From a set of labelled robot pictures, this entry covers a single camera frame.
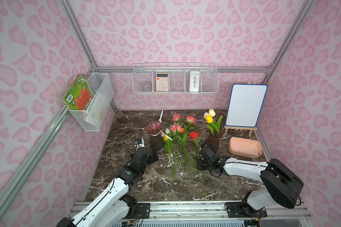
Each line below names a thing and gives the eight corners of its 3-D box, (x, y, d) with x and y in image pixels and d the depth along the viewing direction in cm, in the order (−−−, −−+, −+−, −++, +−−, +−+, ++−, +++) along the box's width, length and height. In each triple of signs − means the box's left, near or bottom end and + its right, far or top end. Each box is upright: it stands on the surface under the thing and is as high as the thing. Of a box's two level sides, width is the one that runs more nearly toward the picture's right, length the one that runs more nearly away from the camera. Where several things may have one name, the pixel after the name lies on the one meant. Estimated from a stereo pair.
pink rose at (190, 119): (184, 121, 111) (184, 118, 108) (187, 117, 114) (187, 114, 111) (193, 125, 109) (193, 122, 106) (195, 121, 112) (196, 118, 109)
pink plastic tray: (231, 158, 95) (232, 155, 92) (226, 140, 104) (227, 137, 101) (262, 158, 95) (265, 155, 92) (254, 140, 104) (257, 137, 101)
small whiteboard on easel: (223, 135, 105) (239, 101, 79) (219, 117, 117) (231, 82, 90) (252, 135, 105) (277, 100, 79) (244, 117, 117) (264, 81, 90)
